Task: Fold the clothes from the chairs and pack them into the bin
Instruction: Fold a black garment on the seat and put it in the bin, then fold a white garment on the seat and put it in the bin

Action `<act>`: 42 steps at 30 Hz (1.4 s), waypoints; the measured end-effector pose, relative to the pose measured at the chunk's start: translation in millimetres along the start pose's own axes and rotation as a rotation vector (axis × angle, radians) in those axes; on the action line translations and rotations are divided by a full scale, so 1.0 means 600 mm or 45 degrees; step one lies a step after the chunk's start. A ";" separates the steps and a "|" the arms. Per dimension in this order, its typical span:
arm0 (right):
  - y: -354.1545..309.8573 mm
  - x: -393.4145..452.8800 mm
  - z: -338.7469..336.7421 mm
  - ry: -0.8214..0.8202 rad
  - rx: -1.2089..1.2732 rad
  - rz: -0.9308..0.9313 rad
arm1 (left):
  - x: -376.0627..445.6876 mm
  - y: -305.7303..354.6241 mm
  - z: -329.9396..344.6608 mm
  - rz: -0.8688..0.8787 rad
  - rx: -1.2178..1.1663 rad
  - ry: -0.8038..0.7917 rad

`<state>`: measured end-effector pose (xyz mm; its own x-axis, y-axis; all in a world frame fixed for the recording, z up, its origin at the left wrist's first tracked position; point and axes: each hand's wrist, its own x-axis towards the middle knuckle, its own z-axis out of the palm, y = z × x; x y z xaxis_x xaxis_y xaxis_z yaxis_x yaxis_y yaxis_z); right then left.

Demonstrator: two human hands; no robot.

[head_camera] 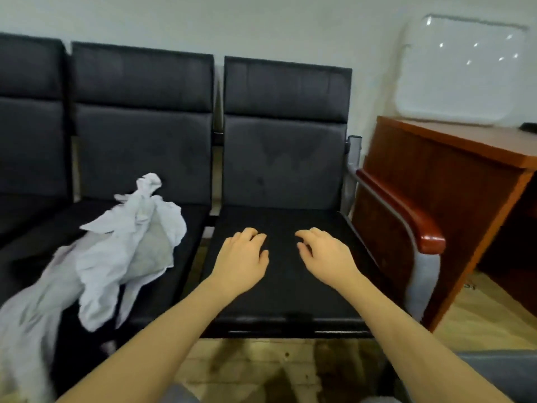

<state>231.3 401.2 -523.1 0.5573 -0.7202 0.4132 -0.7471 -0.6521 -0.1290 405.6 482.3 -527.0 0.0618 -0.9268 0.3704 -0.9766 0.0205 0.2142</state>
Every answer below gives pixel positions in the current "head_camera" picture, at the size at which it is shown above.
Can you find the person's right hand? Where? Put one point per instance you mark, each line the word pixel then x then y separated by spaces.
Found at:
pixel 329 257

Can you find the person's left hand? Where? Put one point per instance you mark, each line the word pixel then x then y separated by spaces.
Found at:
pixel 239 262

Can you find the pile of clothes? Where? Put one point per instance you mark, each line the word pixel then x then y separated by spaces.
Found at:
pixel 92 272

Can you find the grey plastic storage bin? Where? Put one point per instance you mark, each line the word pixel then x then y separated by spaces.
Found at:
pixel 503 377

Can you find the person's left forearm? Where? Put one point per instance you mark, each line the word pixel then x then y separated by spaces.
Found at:
pixel 143 352

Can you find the person's right forearm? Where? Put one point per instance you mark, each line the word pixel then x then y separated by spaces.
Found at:
pixel 428 348

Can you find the person's blue jeans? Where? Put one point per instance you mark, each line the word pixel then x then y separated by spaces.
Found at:
pixel 180 394

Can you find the brown wooden bench armrest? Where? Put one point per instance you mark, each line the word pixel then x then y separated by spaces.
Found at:
pixel 403 210

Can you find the brown wooden desk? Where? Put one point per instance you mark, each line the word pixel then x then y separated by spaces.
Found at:
pixel 445 172

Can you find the white plastic tray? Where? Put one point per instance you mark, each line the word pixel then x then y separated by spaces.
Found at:
pixel 461 71

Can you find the black board green print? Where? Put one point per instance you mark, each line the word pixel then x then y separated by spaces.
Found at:
pixel 529 127

